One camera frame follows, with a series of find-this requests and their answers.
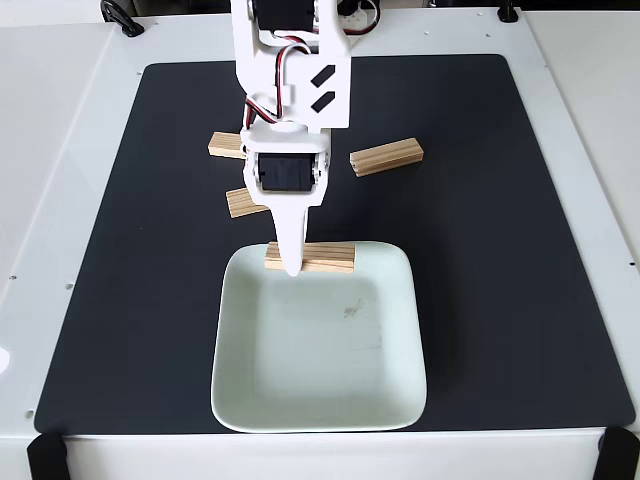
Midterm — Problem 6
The pale green square plate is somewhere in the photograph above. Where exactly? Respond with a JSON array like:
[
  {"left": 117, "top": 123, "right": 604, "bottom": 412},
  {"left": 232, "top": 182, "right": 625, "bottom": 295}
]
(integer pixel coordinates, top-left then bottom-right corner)
[{"left": 209, "top": 240, "right": 429, "bottom": 434}]

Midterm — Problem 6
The smooth wooden block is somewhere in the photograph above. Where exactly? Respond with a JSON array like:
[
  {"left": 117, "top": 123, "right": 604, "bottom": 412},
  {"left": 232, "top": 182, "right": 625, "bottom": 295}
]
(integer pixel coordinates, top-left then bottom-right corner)
[{"left": 207, "top": 131, "right": 247, "bottom": 160}]

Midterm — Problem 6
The black rubber mat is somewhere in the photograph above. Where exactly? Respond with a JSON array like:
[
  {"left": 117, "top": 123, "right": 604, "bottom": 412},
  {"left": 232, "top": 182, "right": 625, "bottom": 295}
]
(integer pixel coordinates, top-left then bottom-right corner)
[{"left": 33, "top": 53, "right": 636, "bottom": 435}]

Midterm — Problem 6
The red black white servo cable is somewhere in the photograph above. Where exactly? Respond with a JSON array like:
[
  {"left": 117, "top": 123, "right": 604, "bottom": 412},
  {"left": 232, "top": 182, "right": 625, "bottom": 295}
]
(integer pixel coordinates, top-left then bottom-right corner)
[
  {"left": 243, "top": 30, "right": 321, "bottom": 126},
  {"left": 342, "top": 0, "right": 383, "bottom": 37}
]

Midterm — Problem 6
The striped wooden block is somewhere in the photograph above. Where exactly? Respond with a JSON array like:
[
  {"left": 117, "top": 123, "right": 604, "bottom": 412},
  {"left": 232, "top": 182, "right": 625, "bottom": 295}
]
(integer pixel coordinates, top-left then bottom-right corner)
[{"left": 225, "top": 187, "right": 270, "bottom": 220}]

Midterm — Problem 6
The grooved wooden block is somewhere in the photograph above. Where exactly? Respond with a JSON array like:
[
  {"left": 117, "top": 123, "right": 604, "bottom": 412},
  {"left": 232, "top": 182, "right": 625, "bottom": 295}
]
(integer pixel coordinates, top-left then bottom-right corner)
[
  {"left": 263, "top": 241, "right": 357, "bottom": 275},
  {"left": 349, "top": 137, "right": 425, "bottom": 179}
]

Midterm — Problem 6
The white studded base block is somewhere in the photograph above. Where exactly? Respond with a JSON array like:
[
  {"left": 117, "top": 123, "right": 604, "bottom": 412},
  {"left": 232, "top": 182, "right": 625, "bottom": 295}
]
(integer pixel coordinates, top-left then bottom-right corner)
[{"left": 342, "top": 8, "right": 372, "bottom": 37}]

